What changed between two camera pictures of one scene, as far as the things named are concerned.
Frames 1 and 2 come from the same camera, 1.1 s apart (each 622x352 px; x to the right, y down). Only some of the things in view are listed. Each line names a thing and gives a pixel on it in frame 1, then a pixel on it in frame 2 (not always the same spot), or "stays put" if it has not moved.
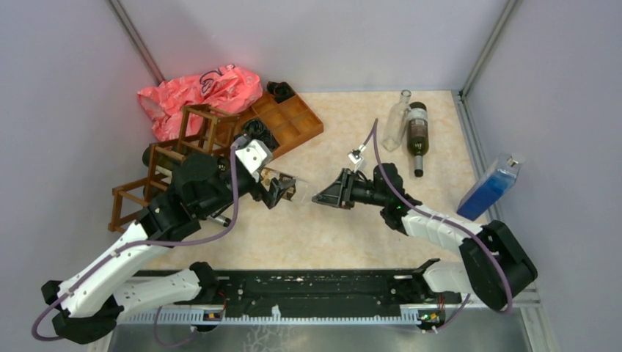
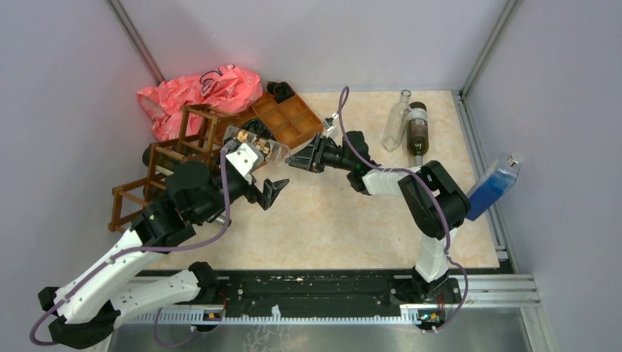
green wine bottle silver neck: (220, 219) stays put
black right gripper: (339, 193) -> (310, 157)
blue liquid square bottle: (493, 185) stays put
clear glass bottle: (394, 132) stays put
